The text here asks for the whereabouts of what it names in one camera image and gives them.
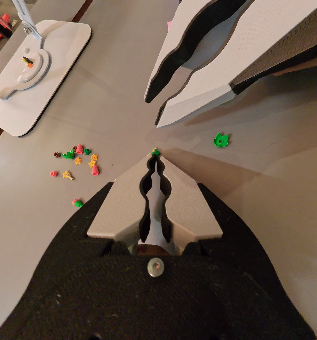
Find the small black orange toy piece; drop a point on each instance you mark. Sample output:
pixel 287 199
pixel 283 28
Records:
pixel 28 61

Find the yellow star on tan stalk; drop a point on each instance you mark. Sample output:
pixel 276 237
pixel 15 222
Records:
pixel 68 175

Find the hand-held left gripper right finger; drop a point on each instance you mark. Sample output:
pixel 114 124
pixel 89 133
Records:
pixel 193 212

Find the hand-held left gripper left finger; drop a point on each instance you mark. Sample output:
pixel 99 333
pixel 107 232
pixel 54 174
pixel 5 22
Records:
pixel 116 209

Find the green toy stem red tip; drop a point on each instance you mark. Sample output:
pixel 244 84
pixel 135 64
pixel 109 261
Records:
pixel 77 203

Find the tan stalk with green stud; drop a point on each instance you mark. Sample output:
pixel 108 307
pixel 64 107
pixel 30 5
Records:
pixel 155 152

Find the pink toy toaster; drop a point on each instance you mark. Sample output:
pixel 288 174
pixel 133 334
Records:
pixel 169 25

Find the white book stand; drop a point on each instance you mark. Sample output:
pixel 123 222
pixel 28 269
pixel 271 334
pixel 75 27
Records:
pixel 41 79

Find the green toy leaf cup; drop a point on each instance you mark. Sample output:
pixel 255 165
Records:
pixel 221 140

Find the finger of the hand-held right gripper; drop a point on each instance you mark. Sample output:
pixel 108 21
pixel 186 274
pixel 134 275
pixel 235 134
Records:
pixel 241 53
pixel 171 39

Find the yellow toy star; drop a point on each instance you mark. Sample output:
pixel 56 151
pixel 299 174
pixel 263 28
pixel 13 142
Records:
pixel 78 160
pixel 92 163
pixel 94 157

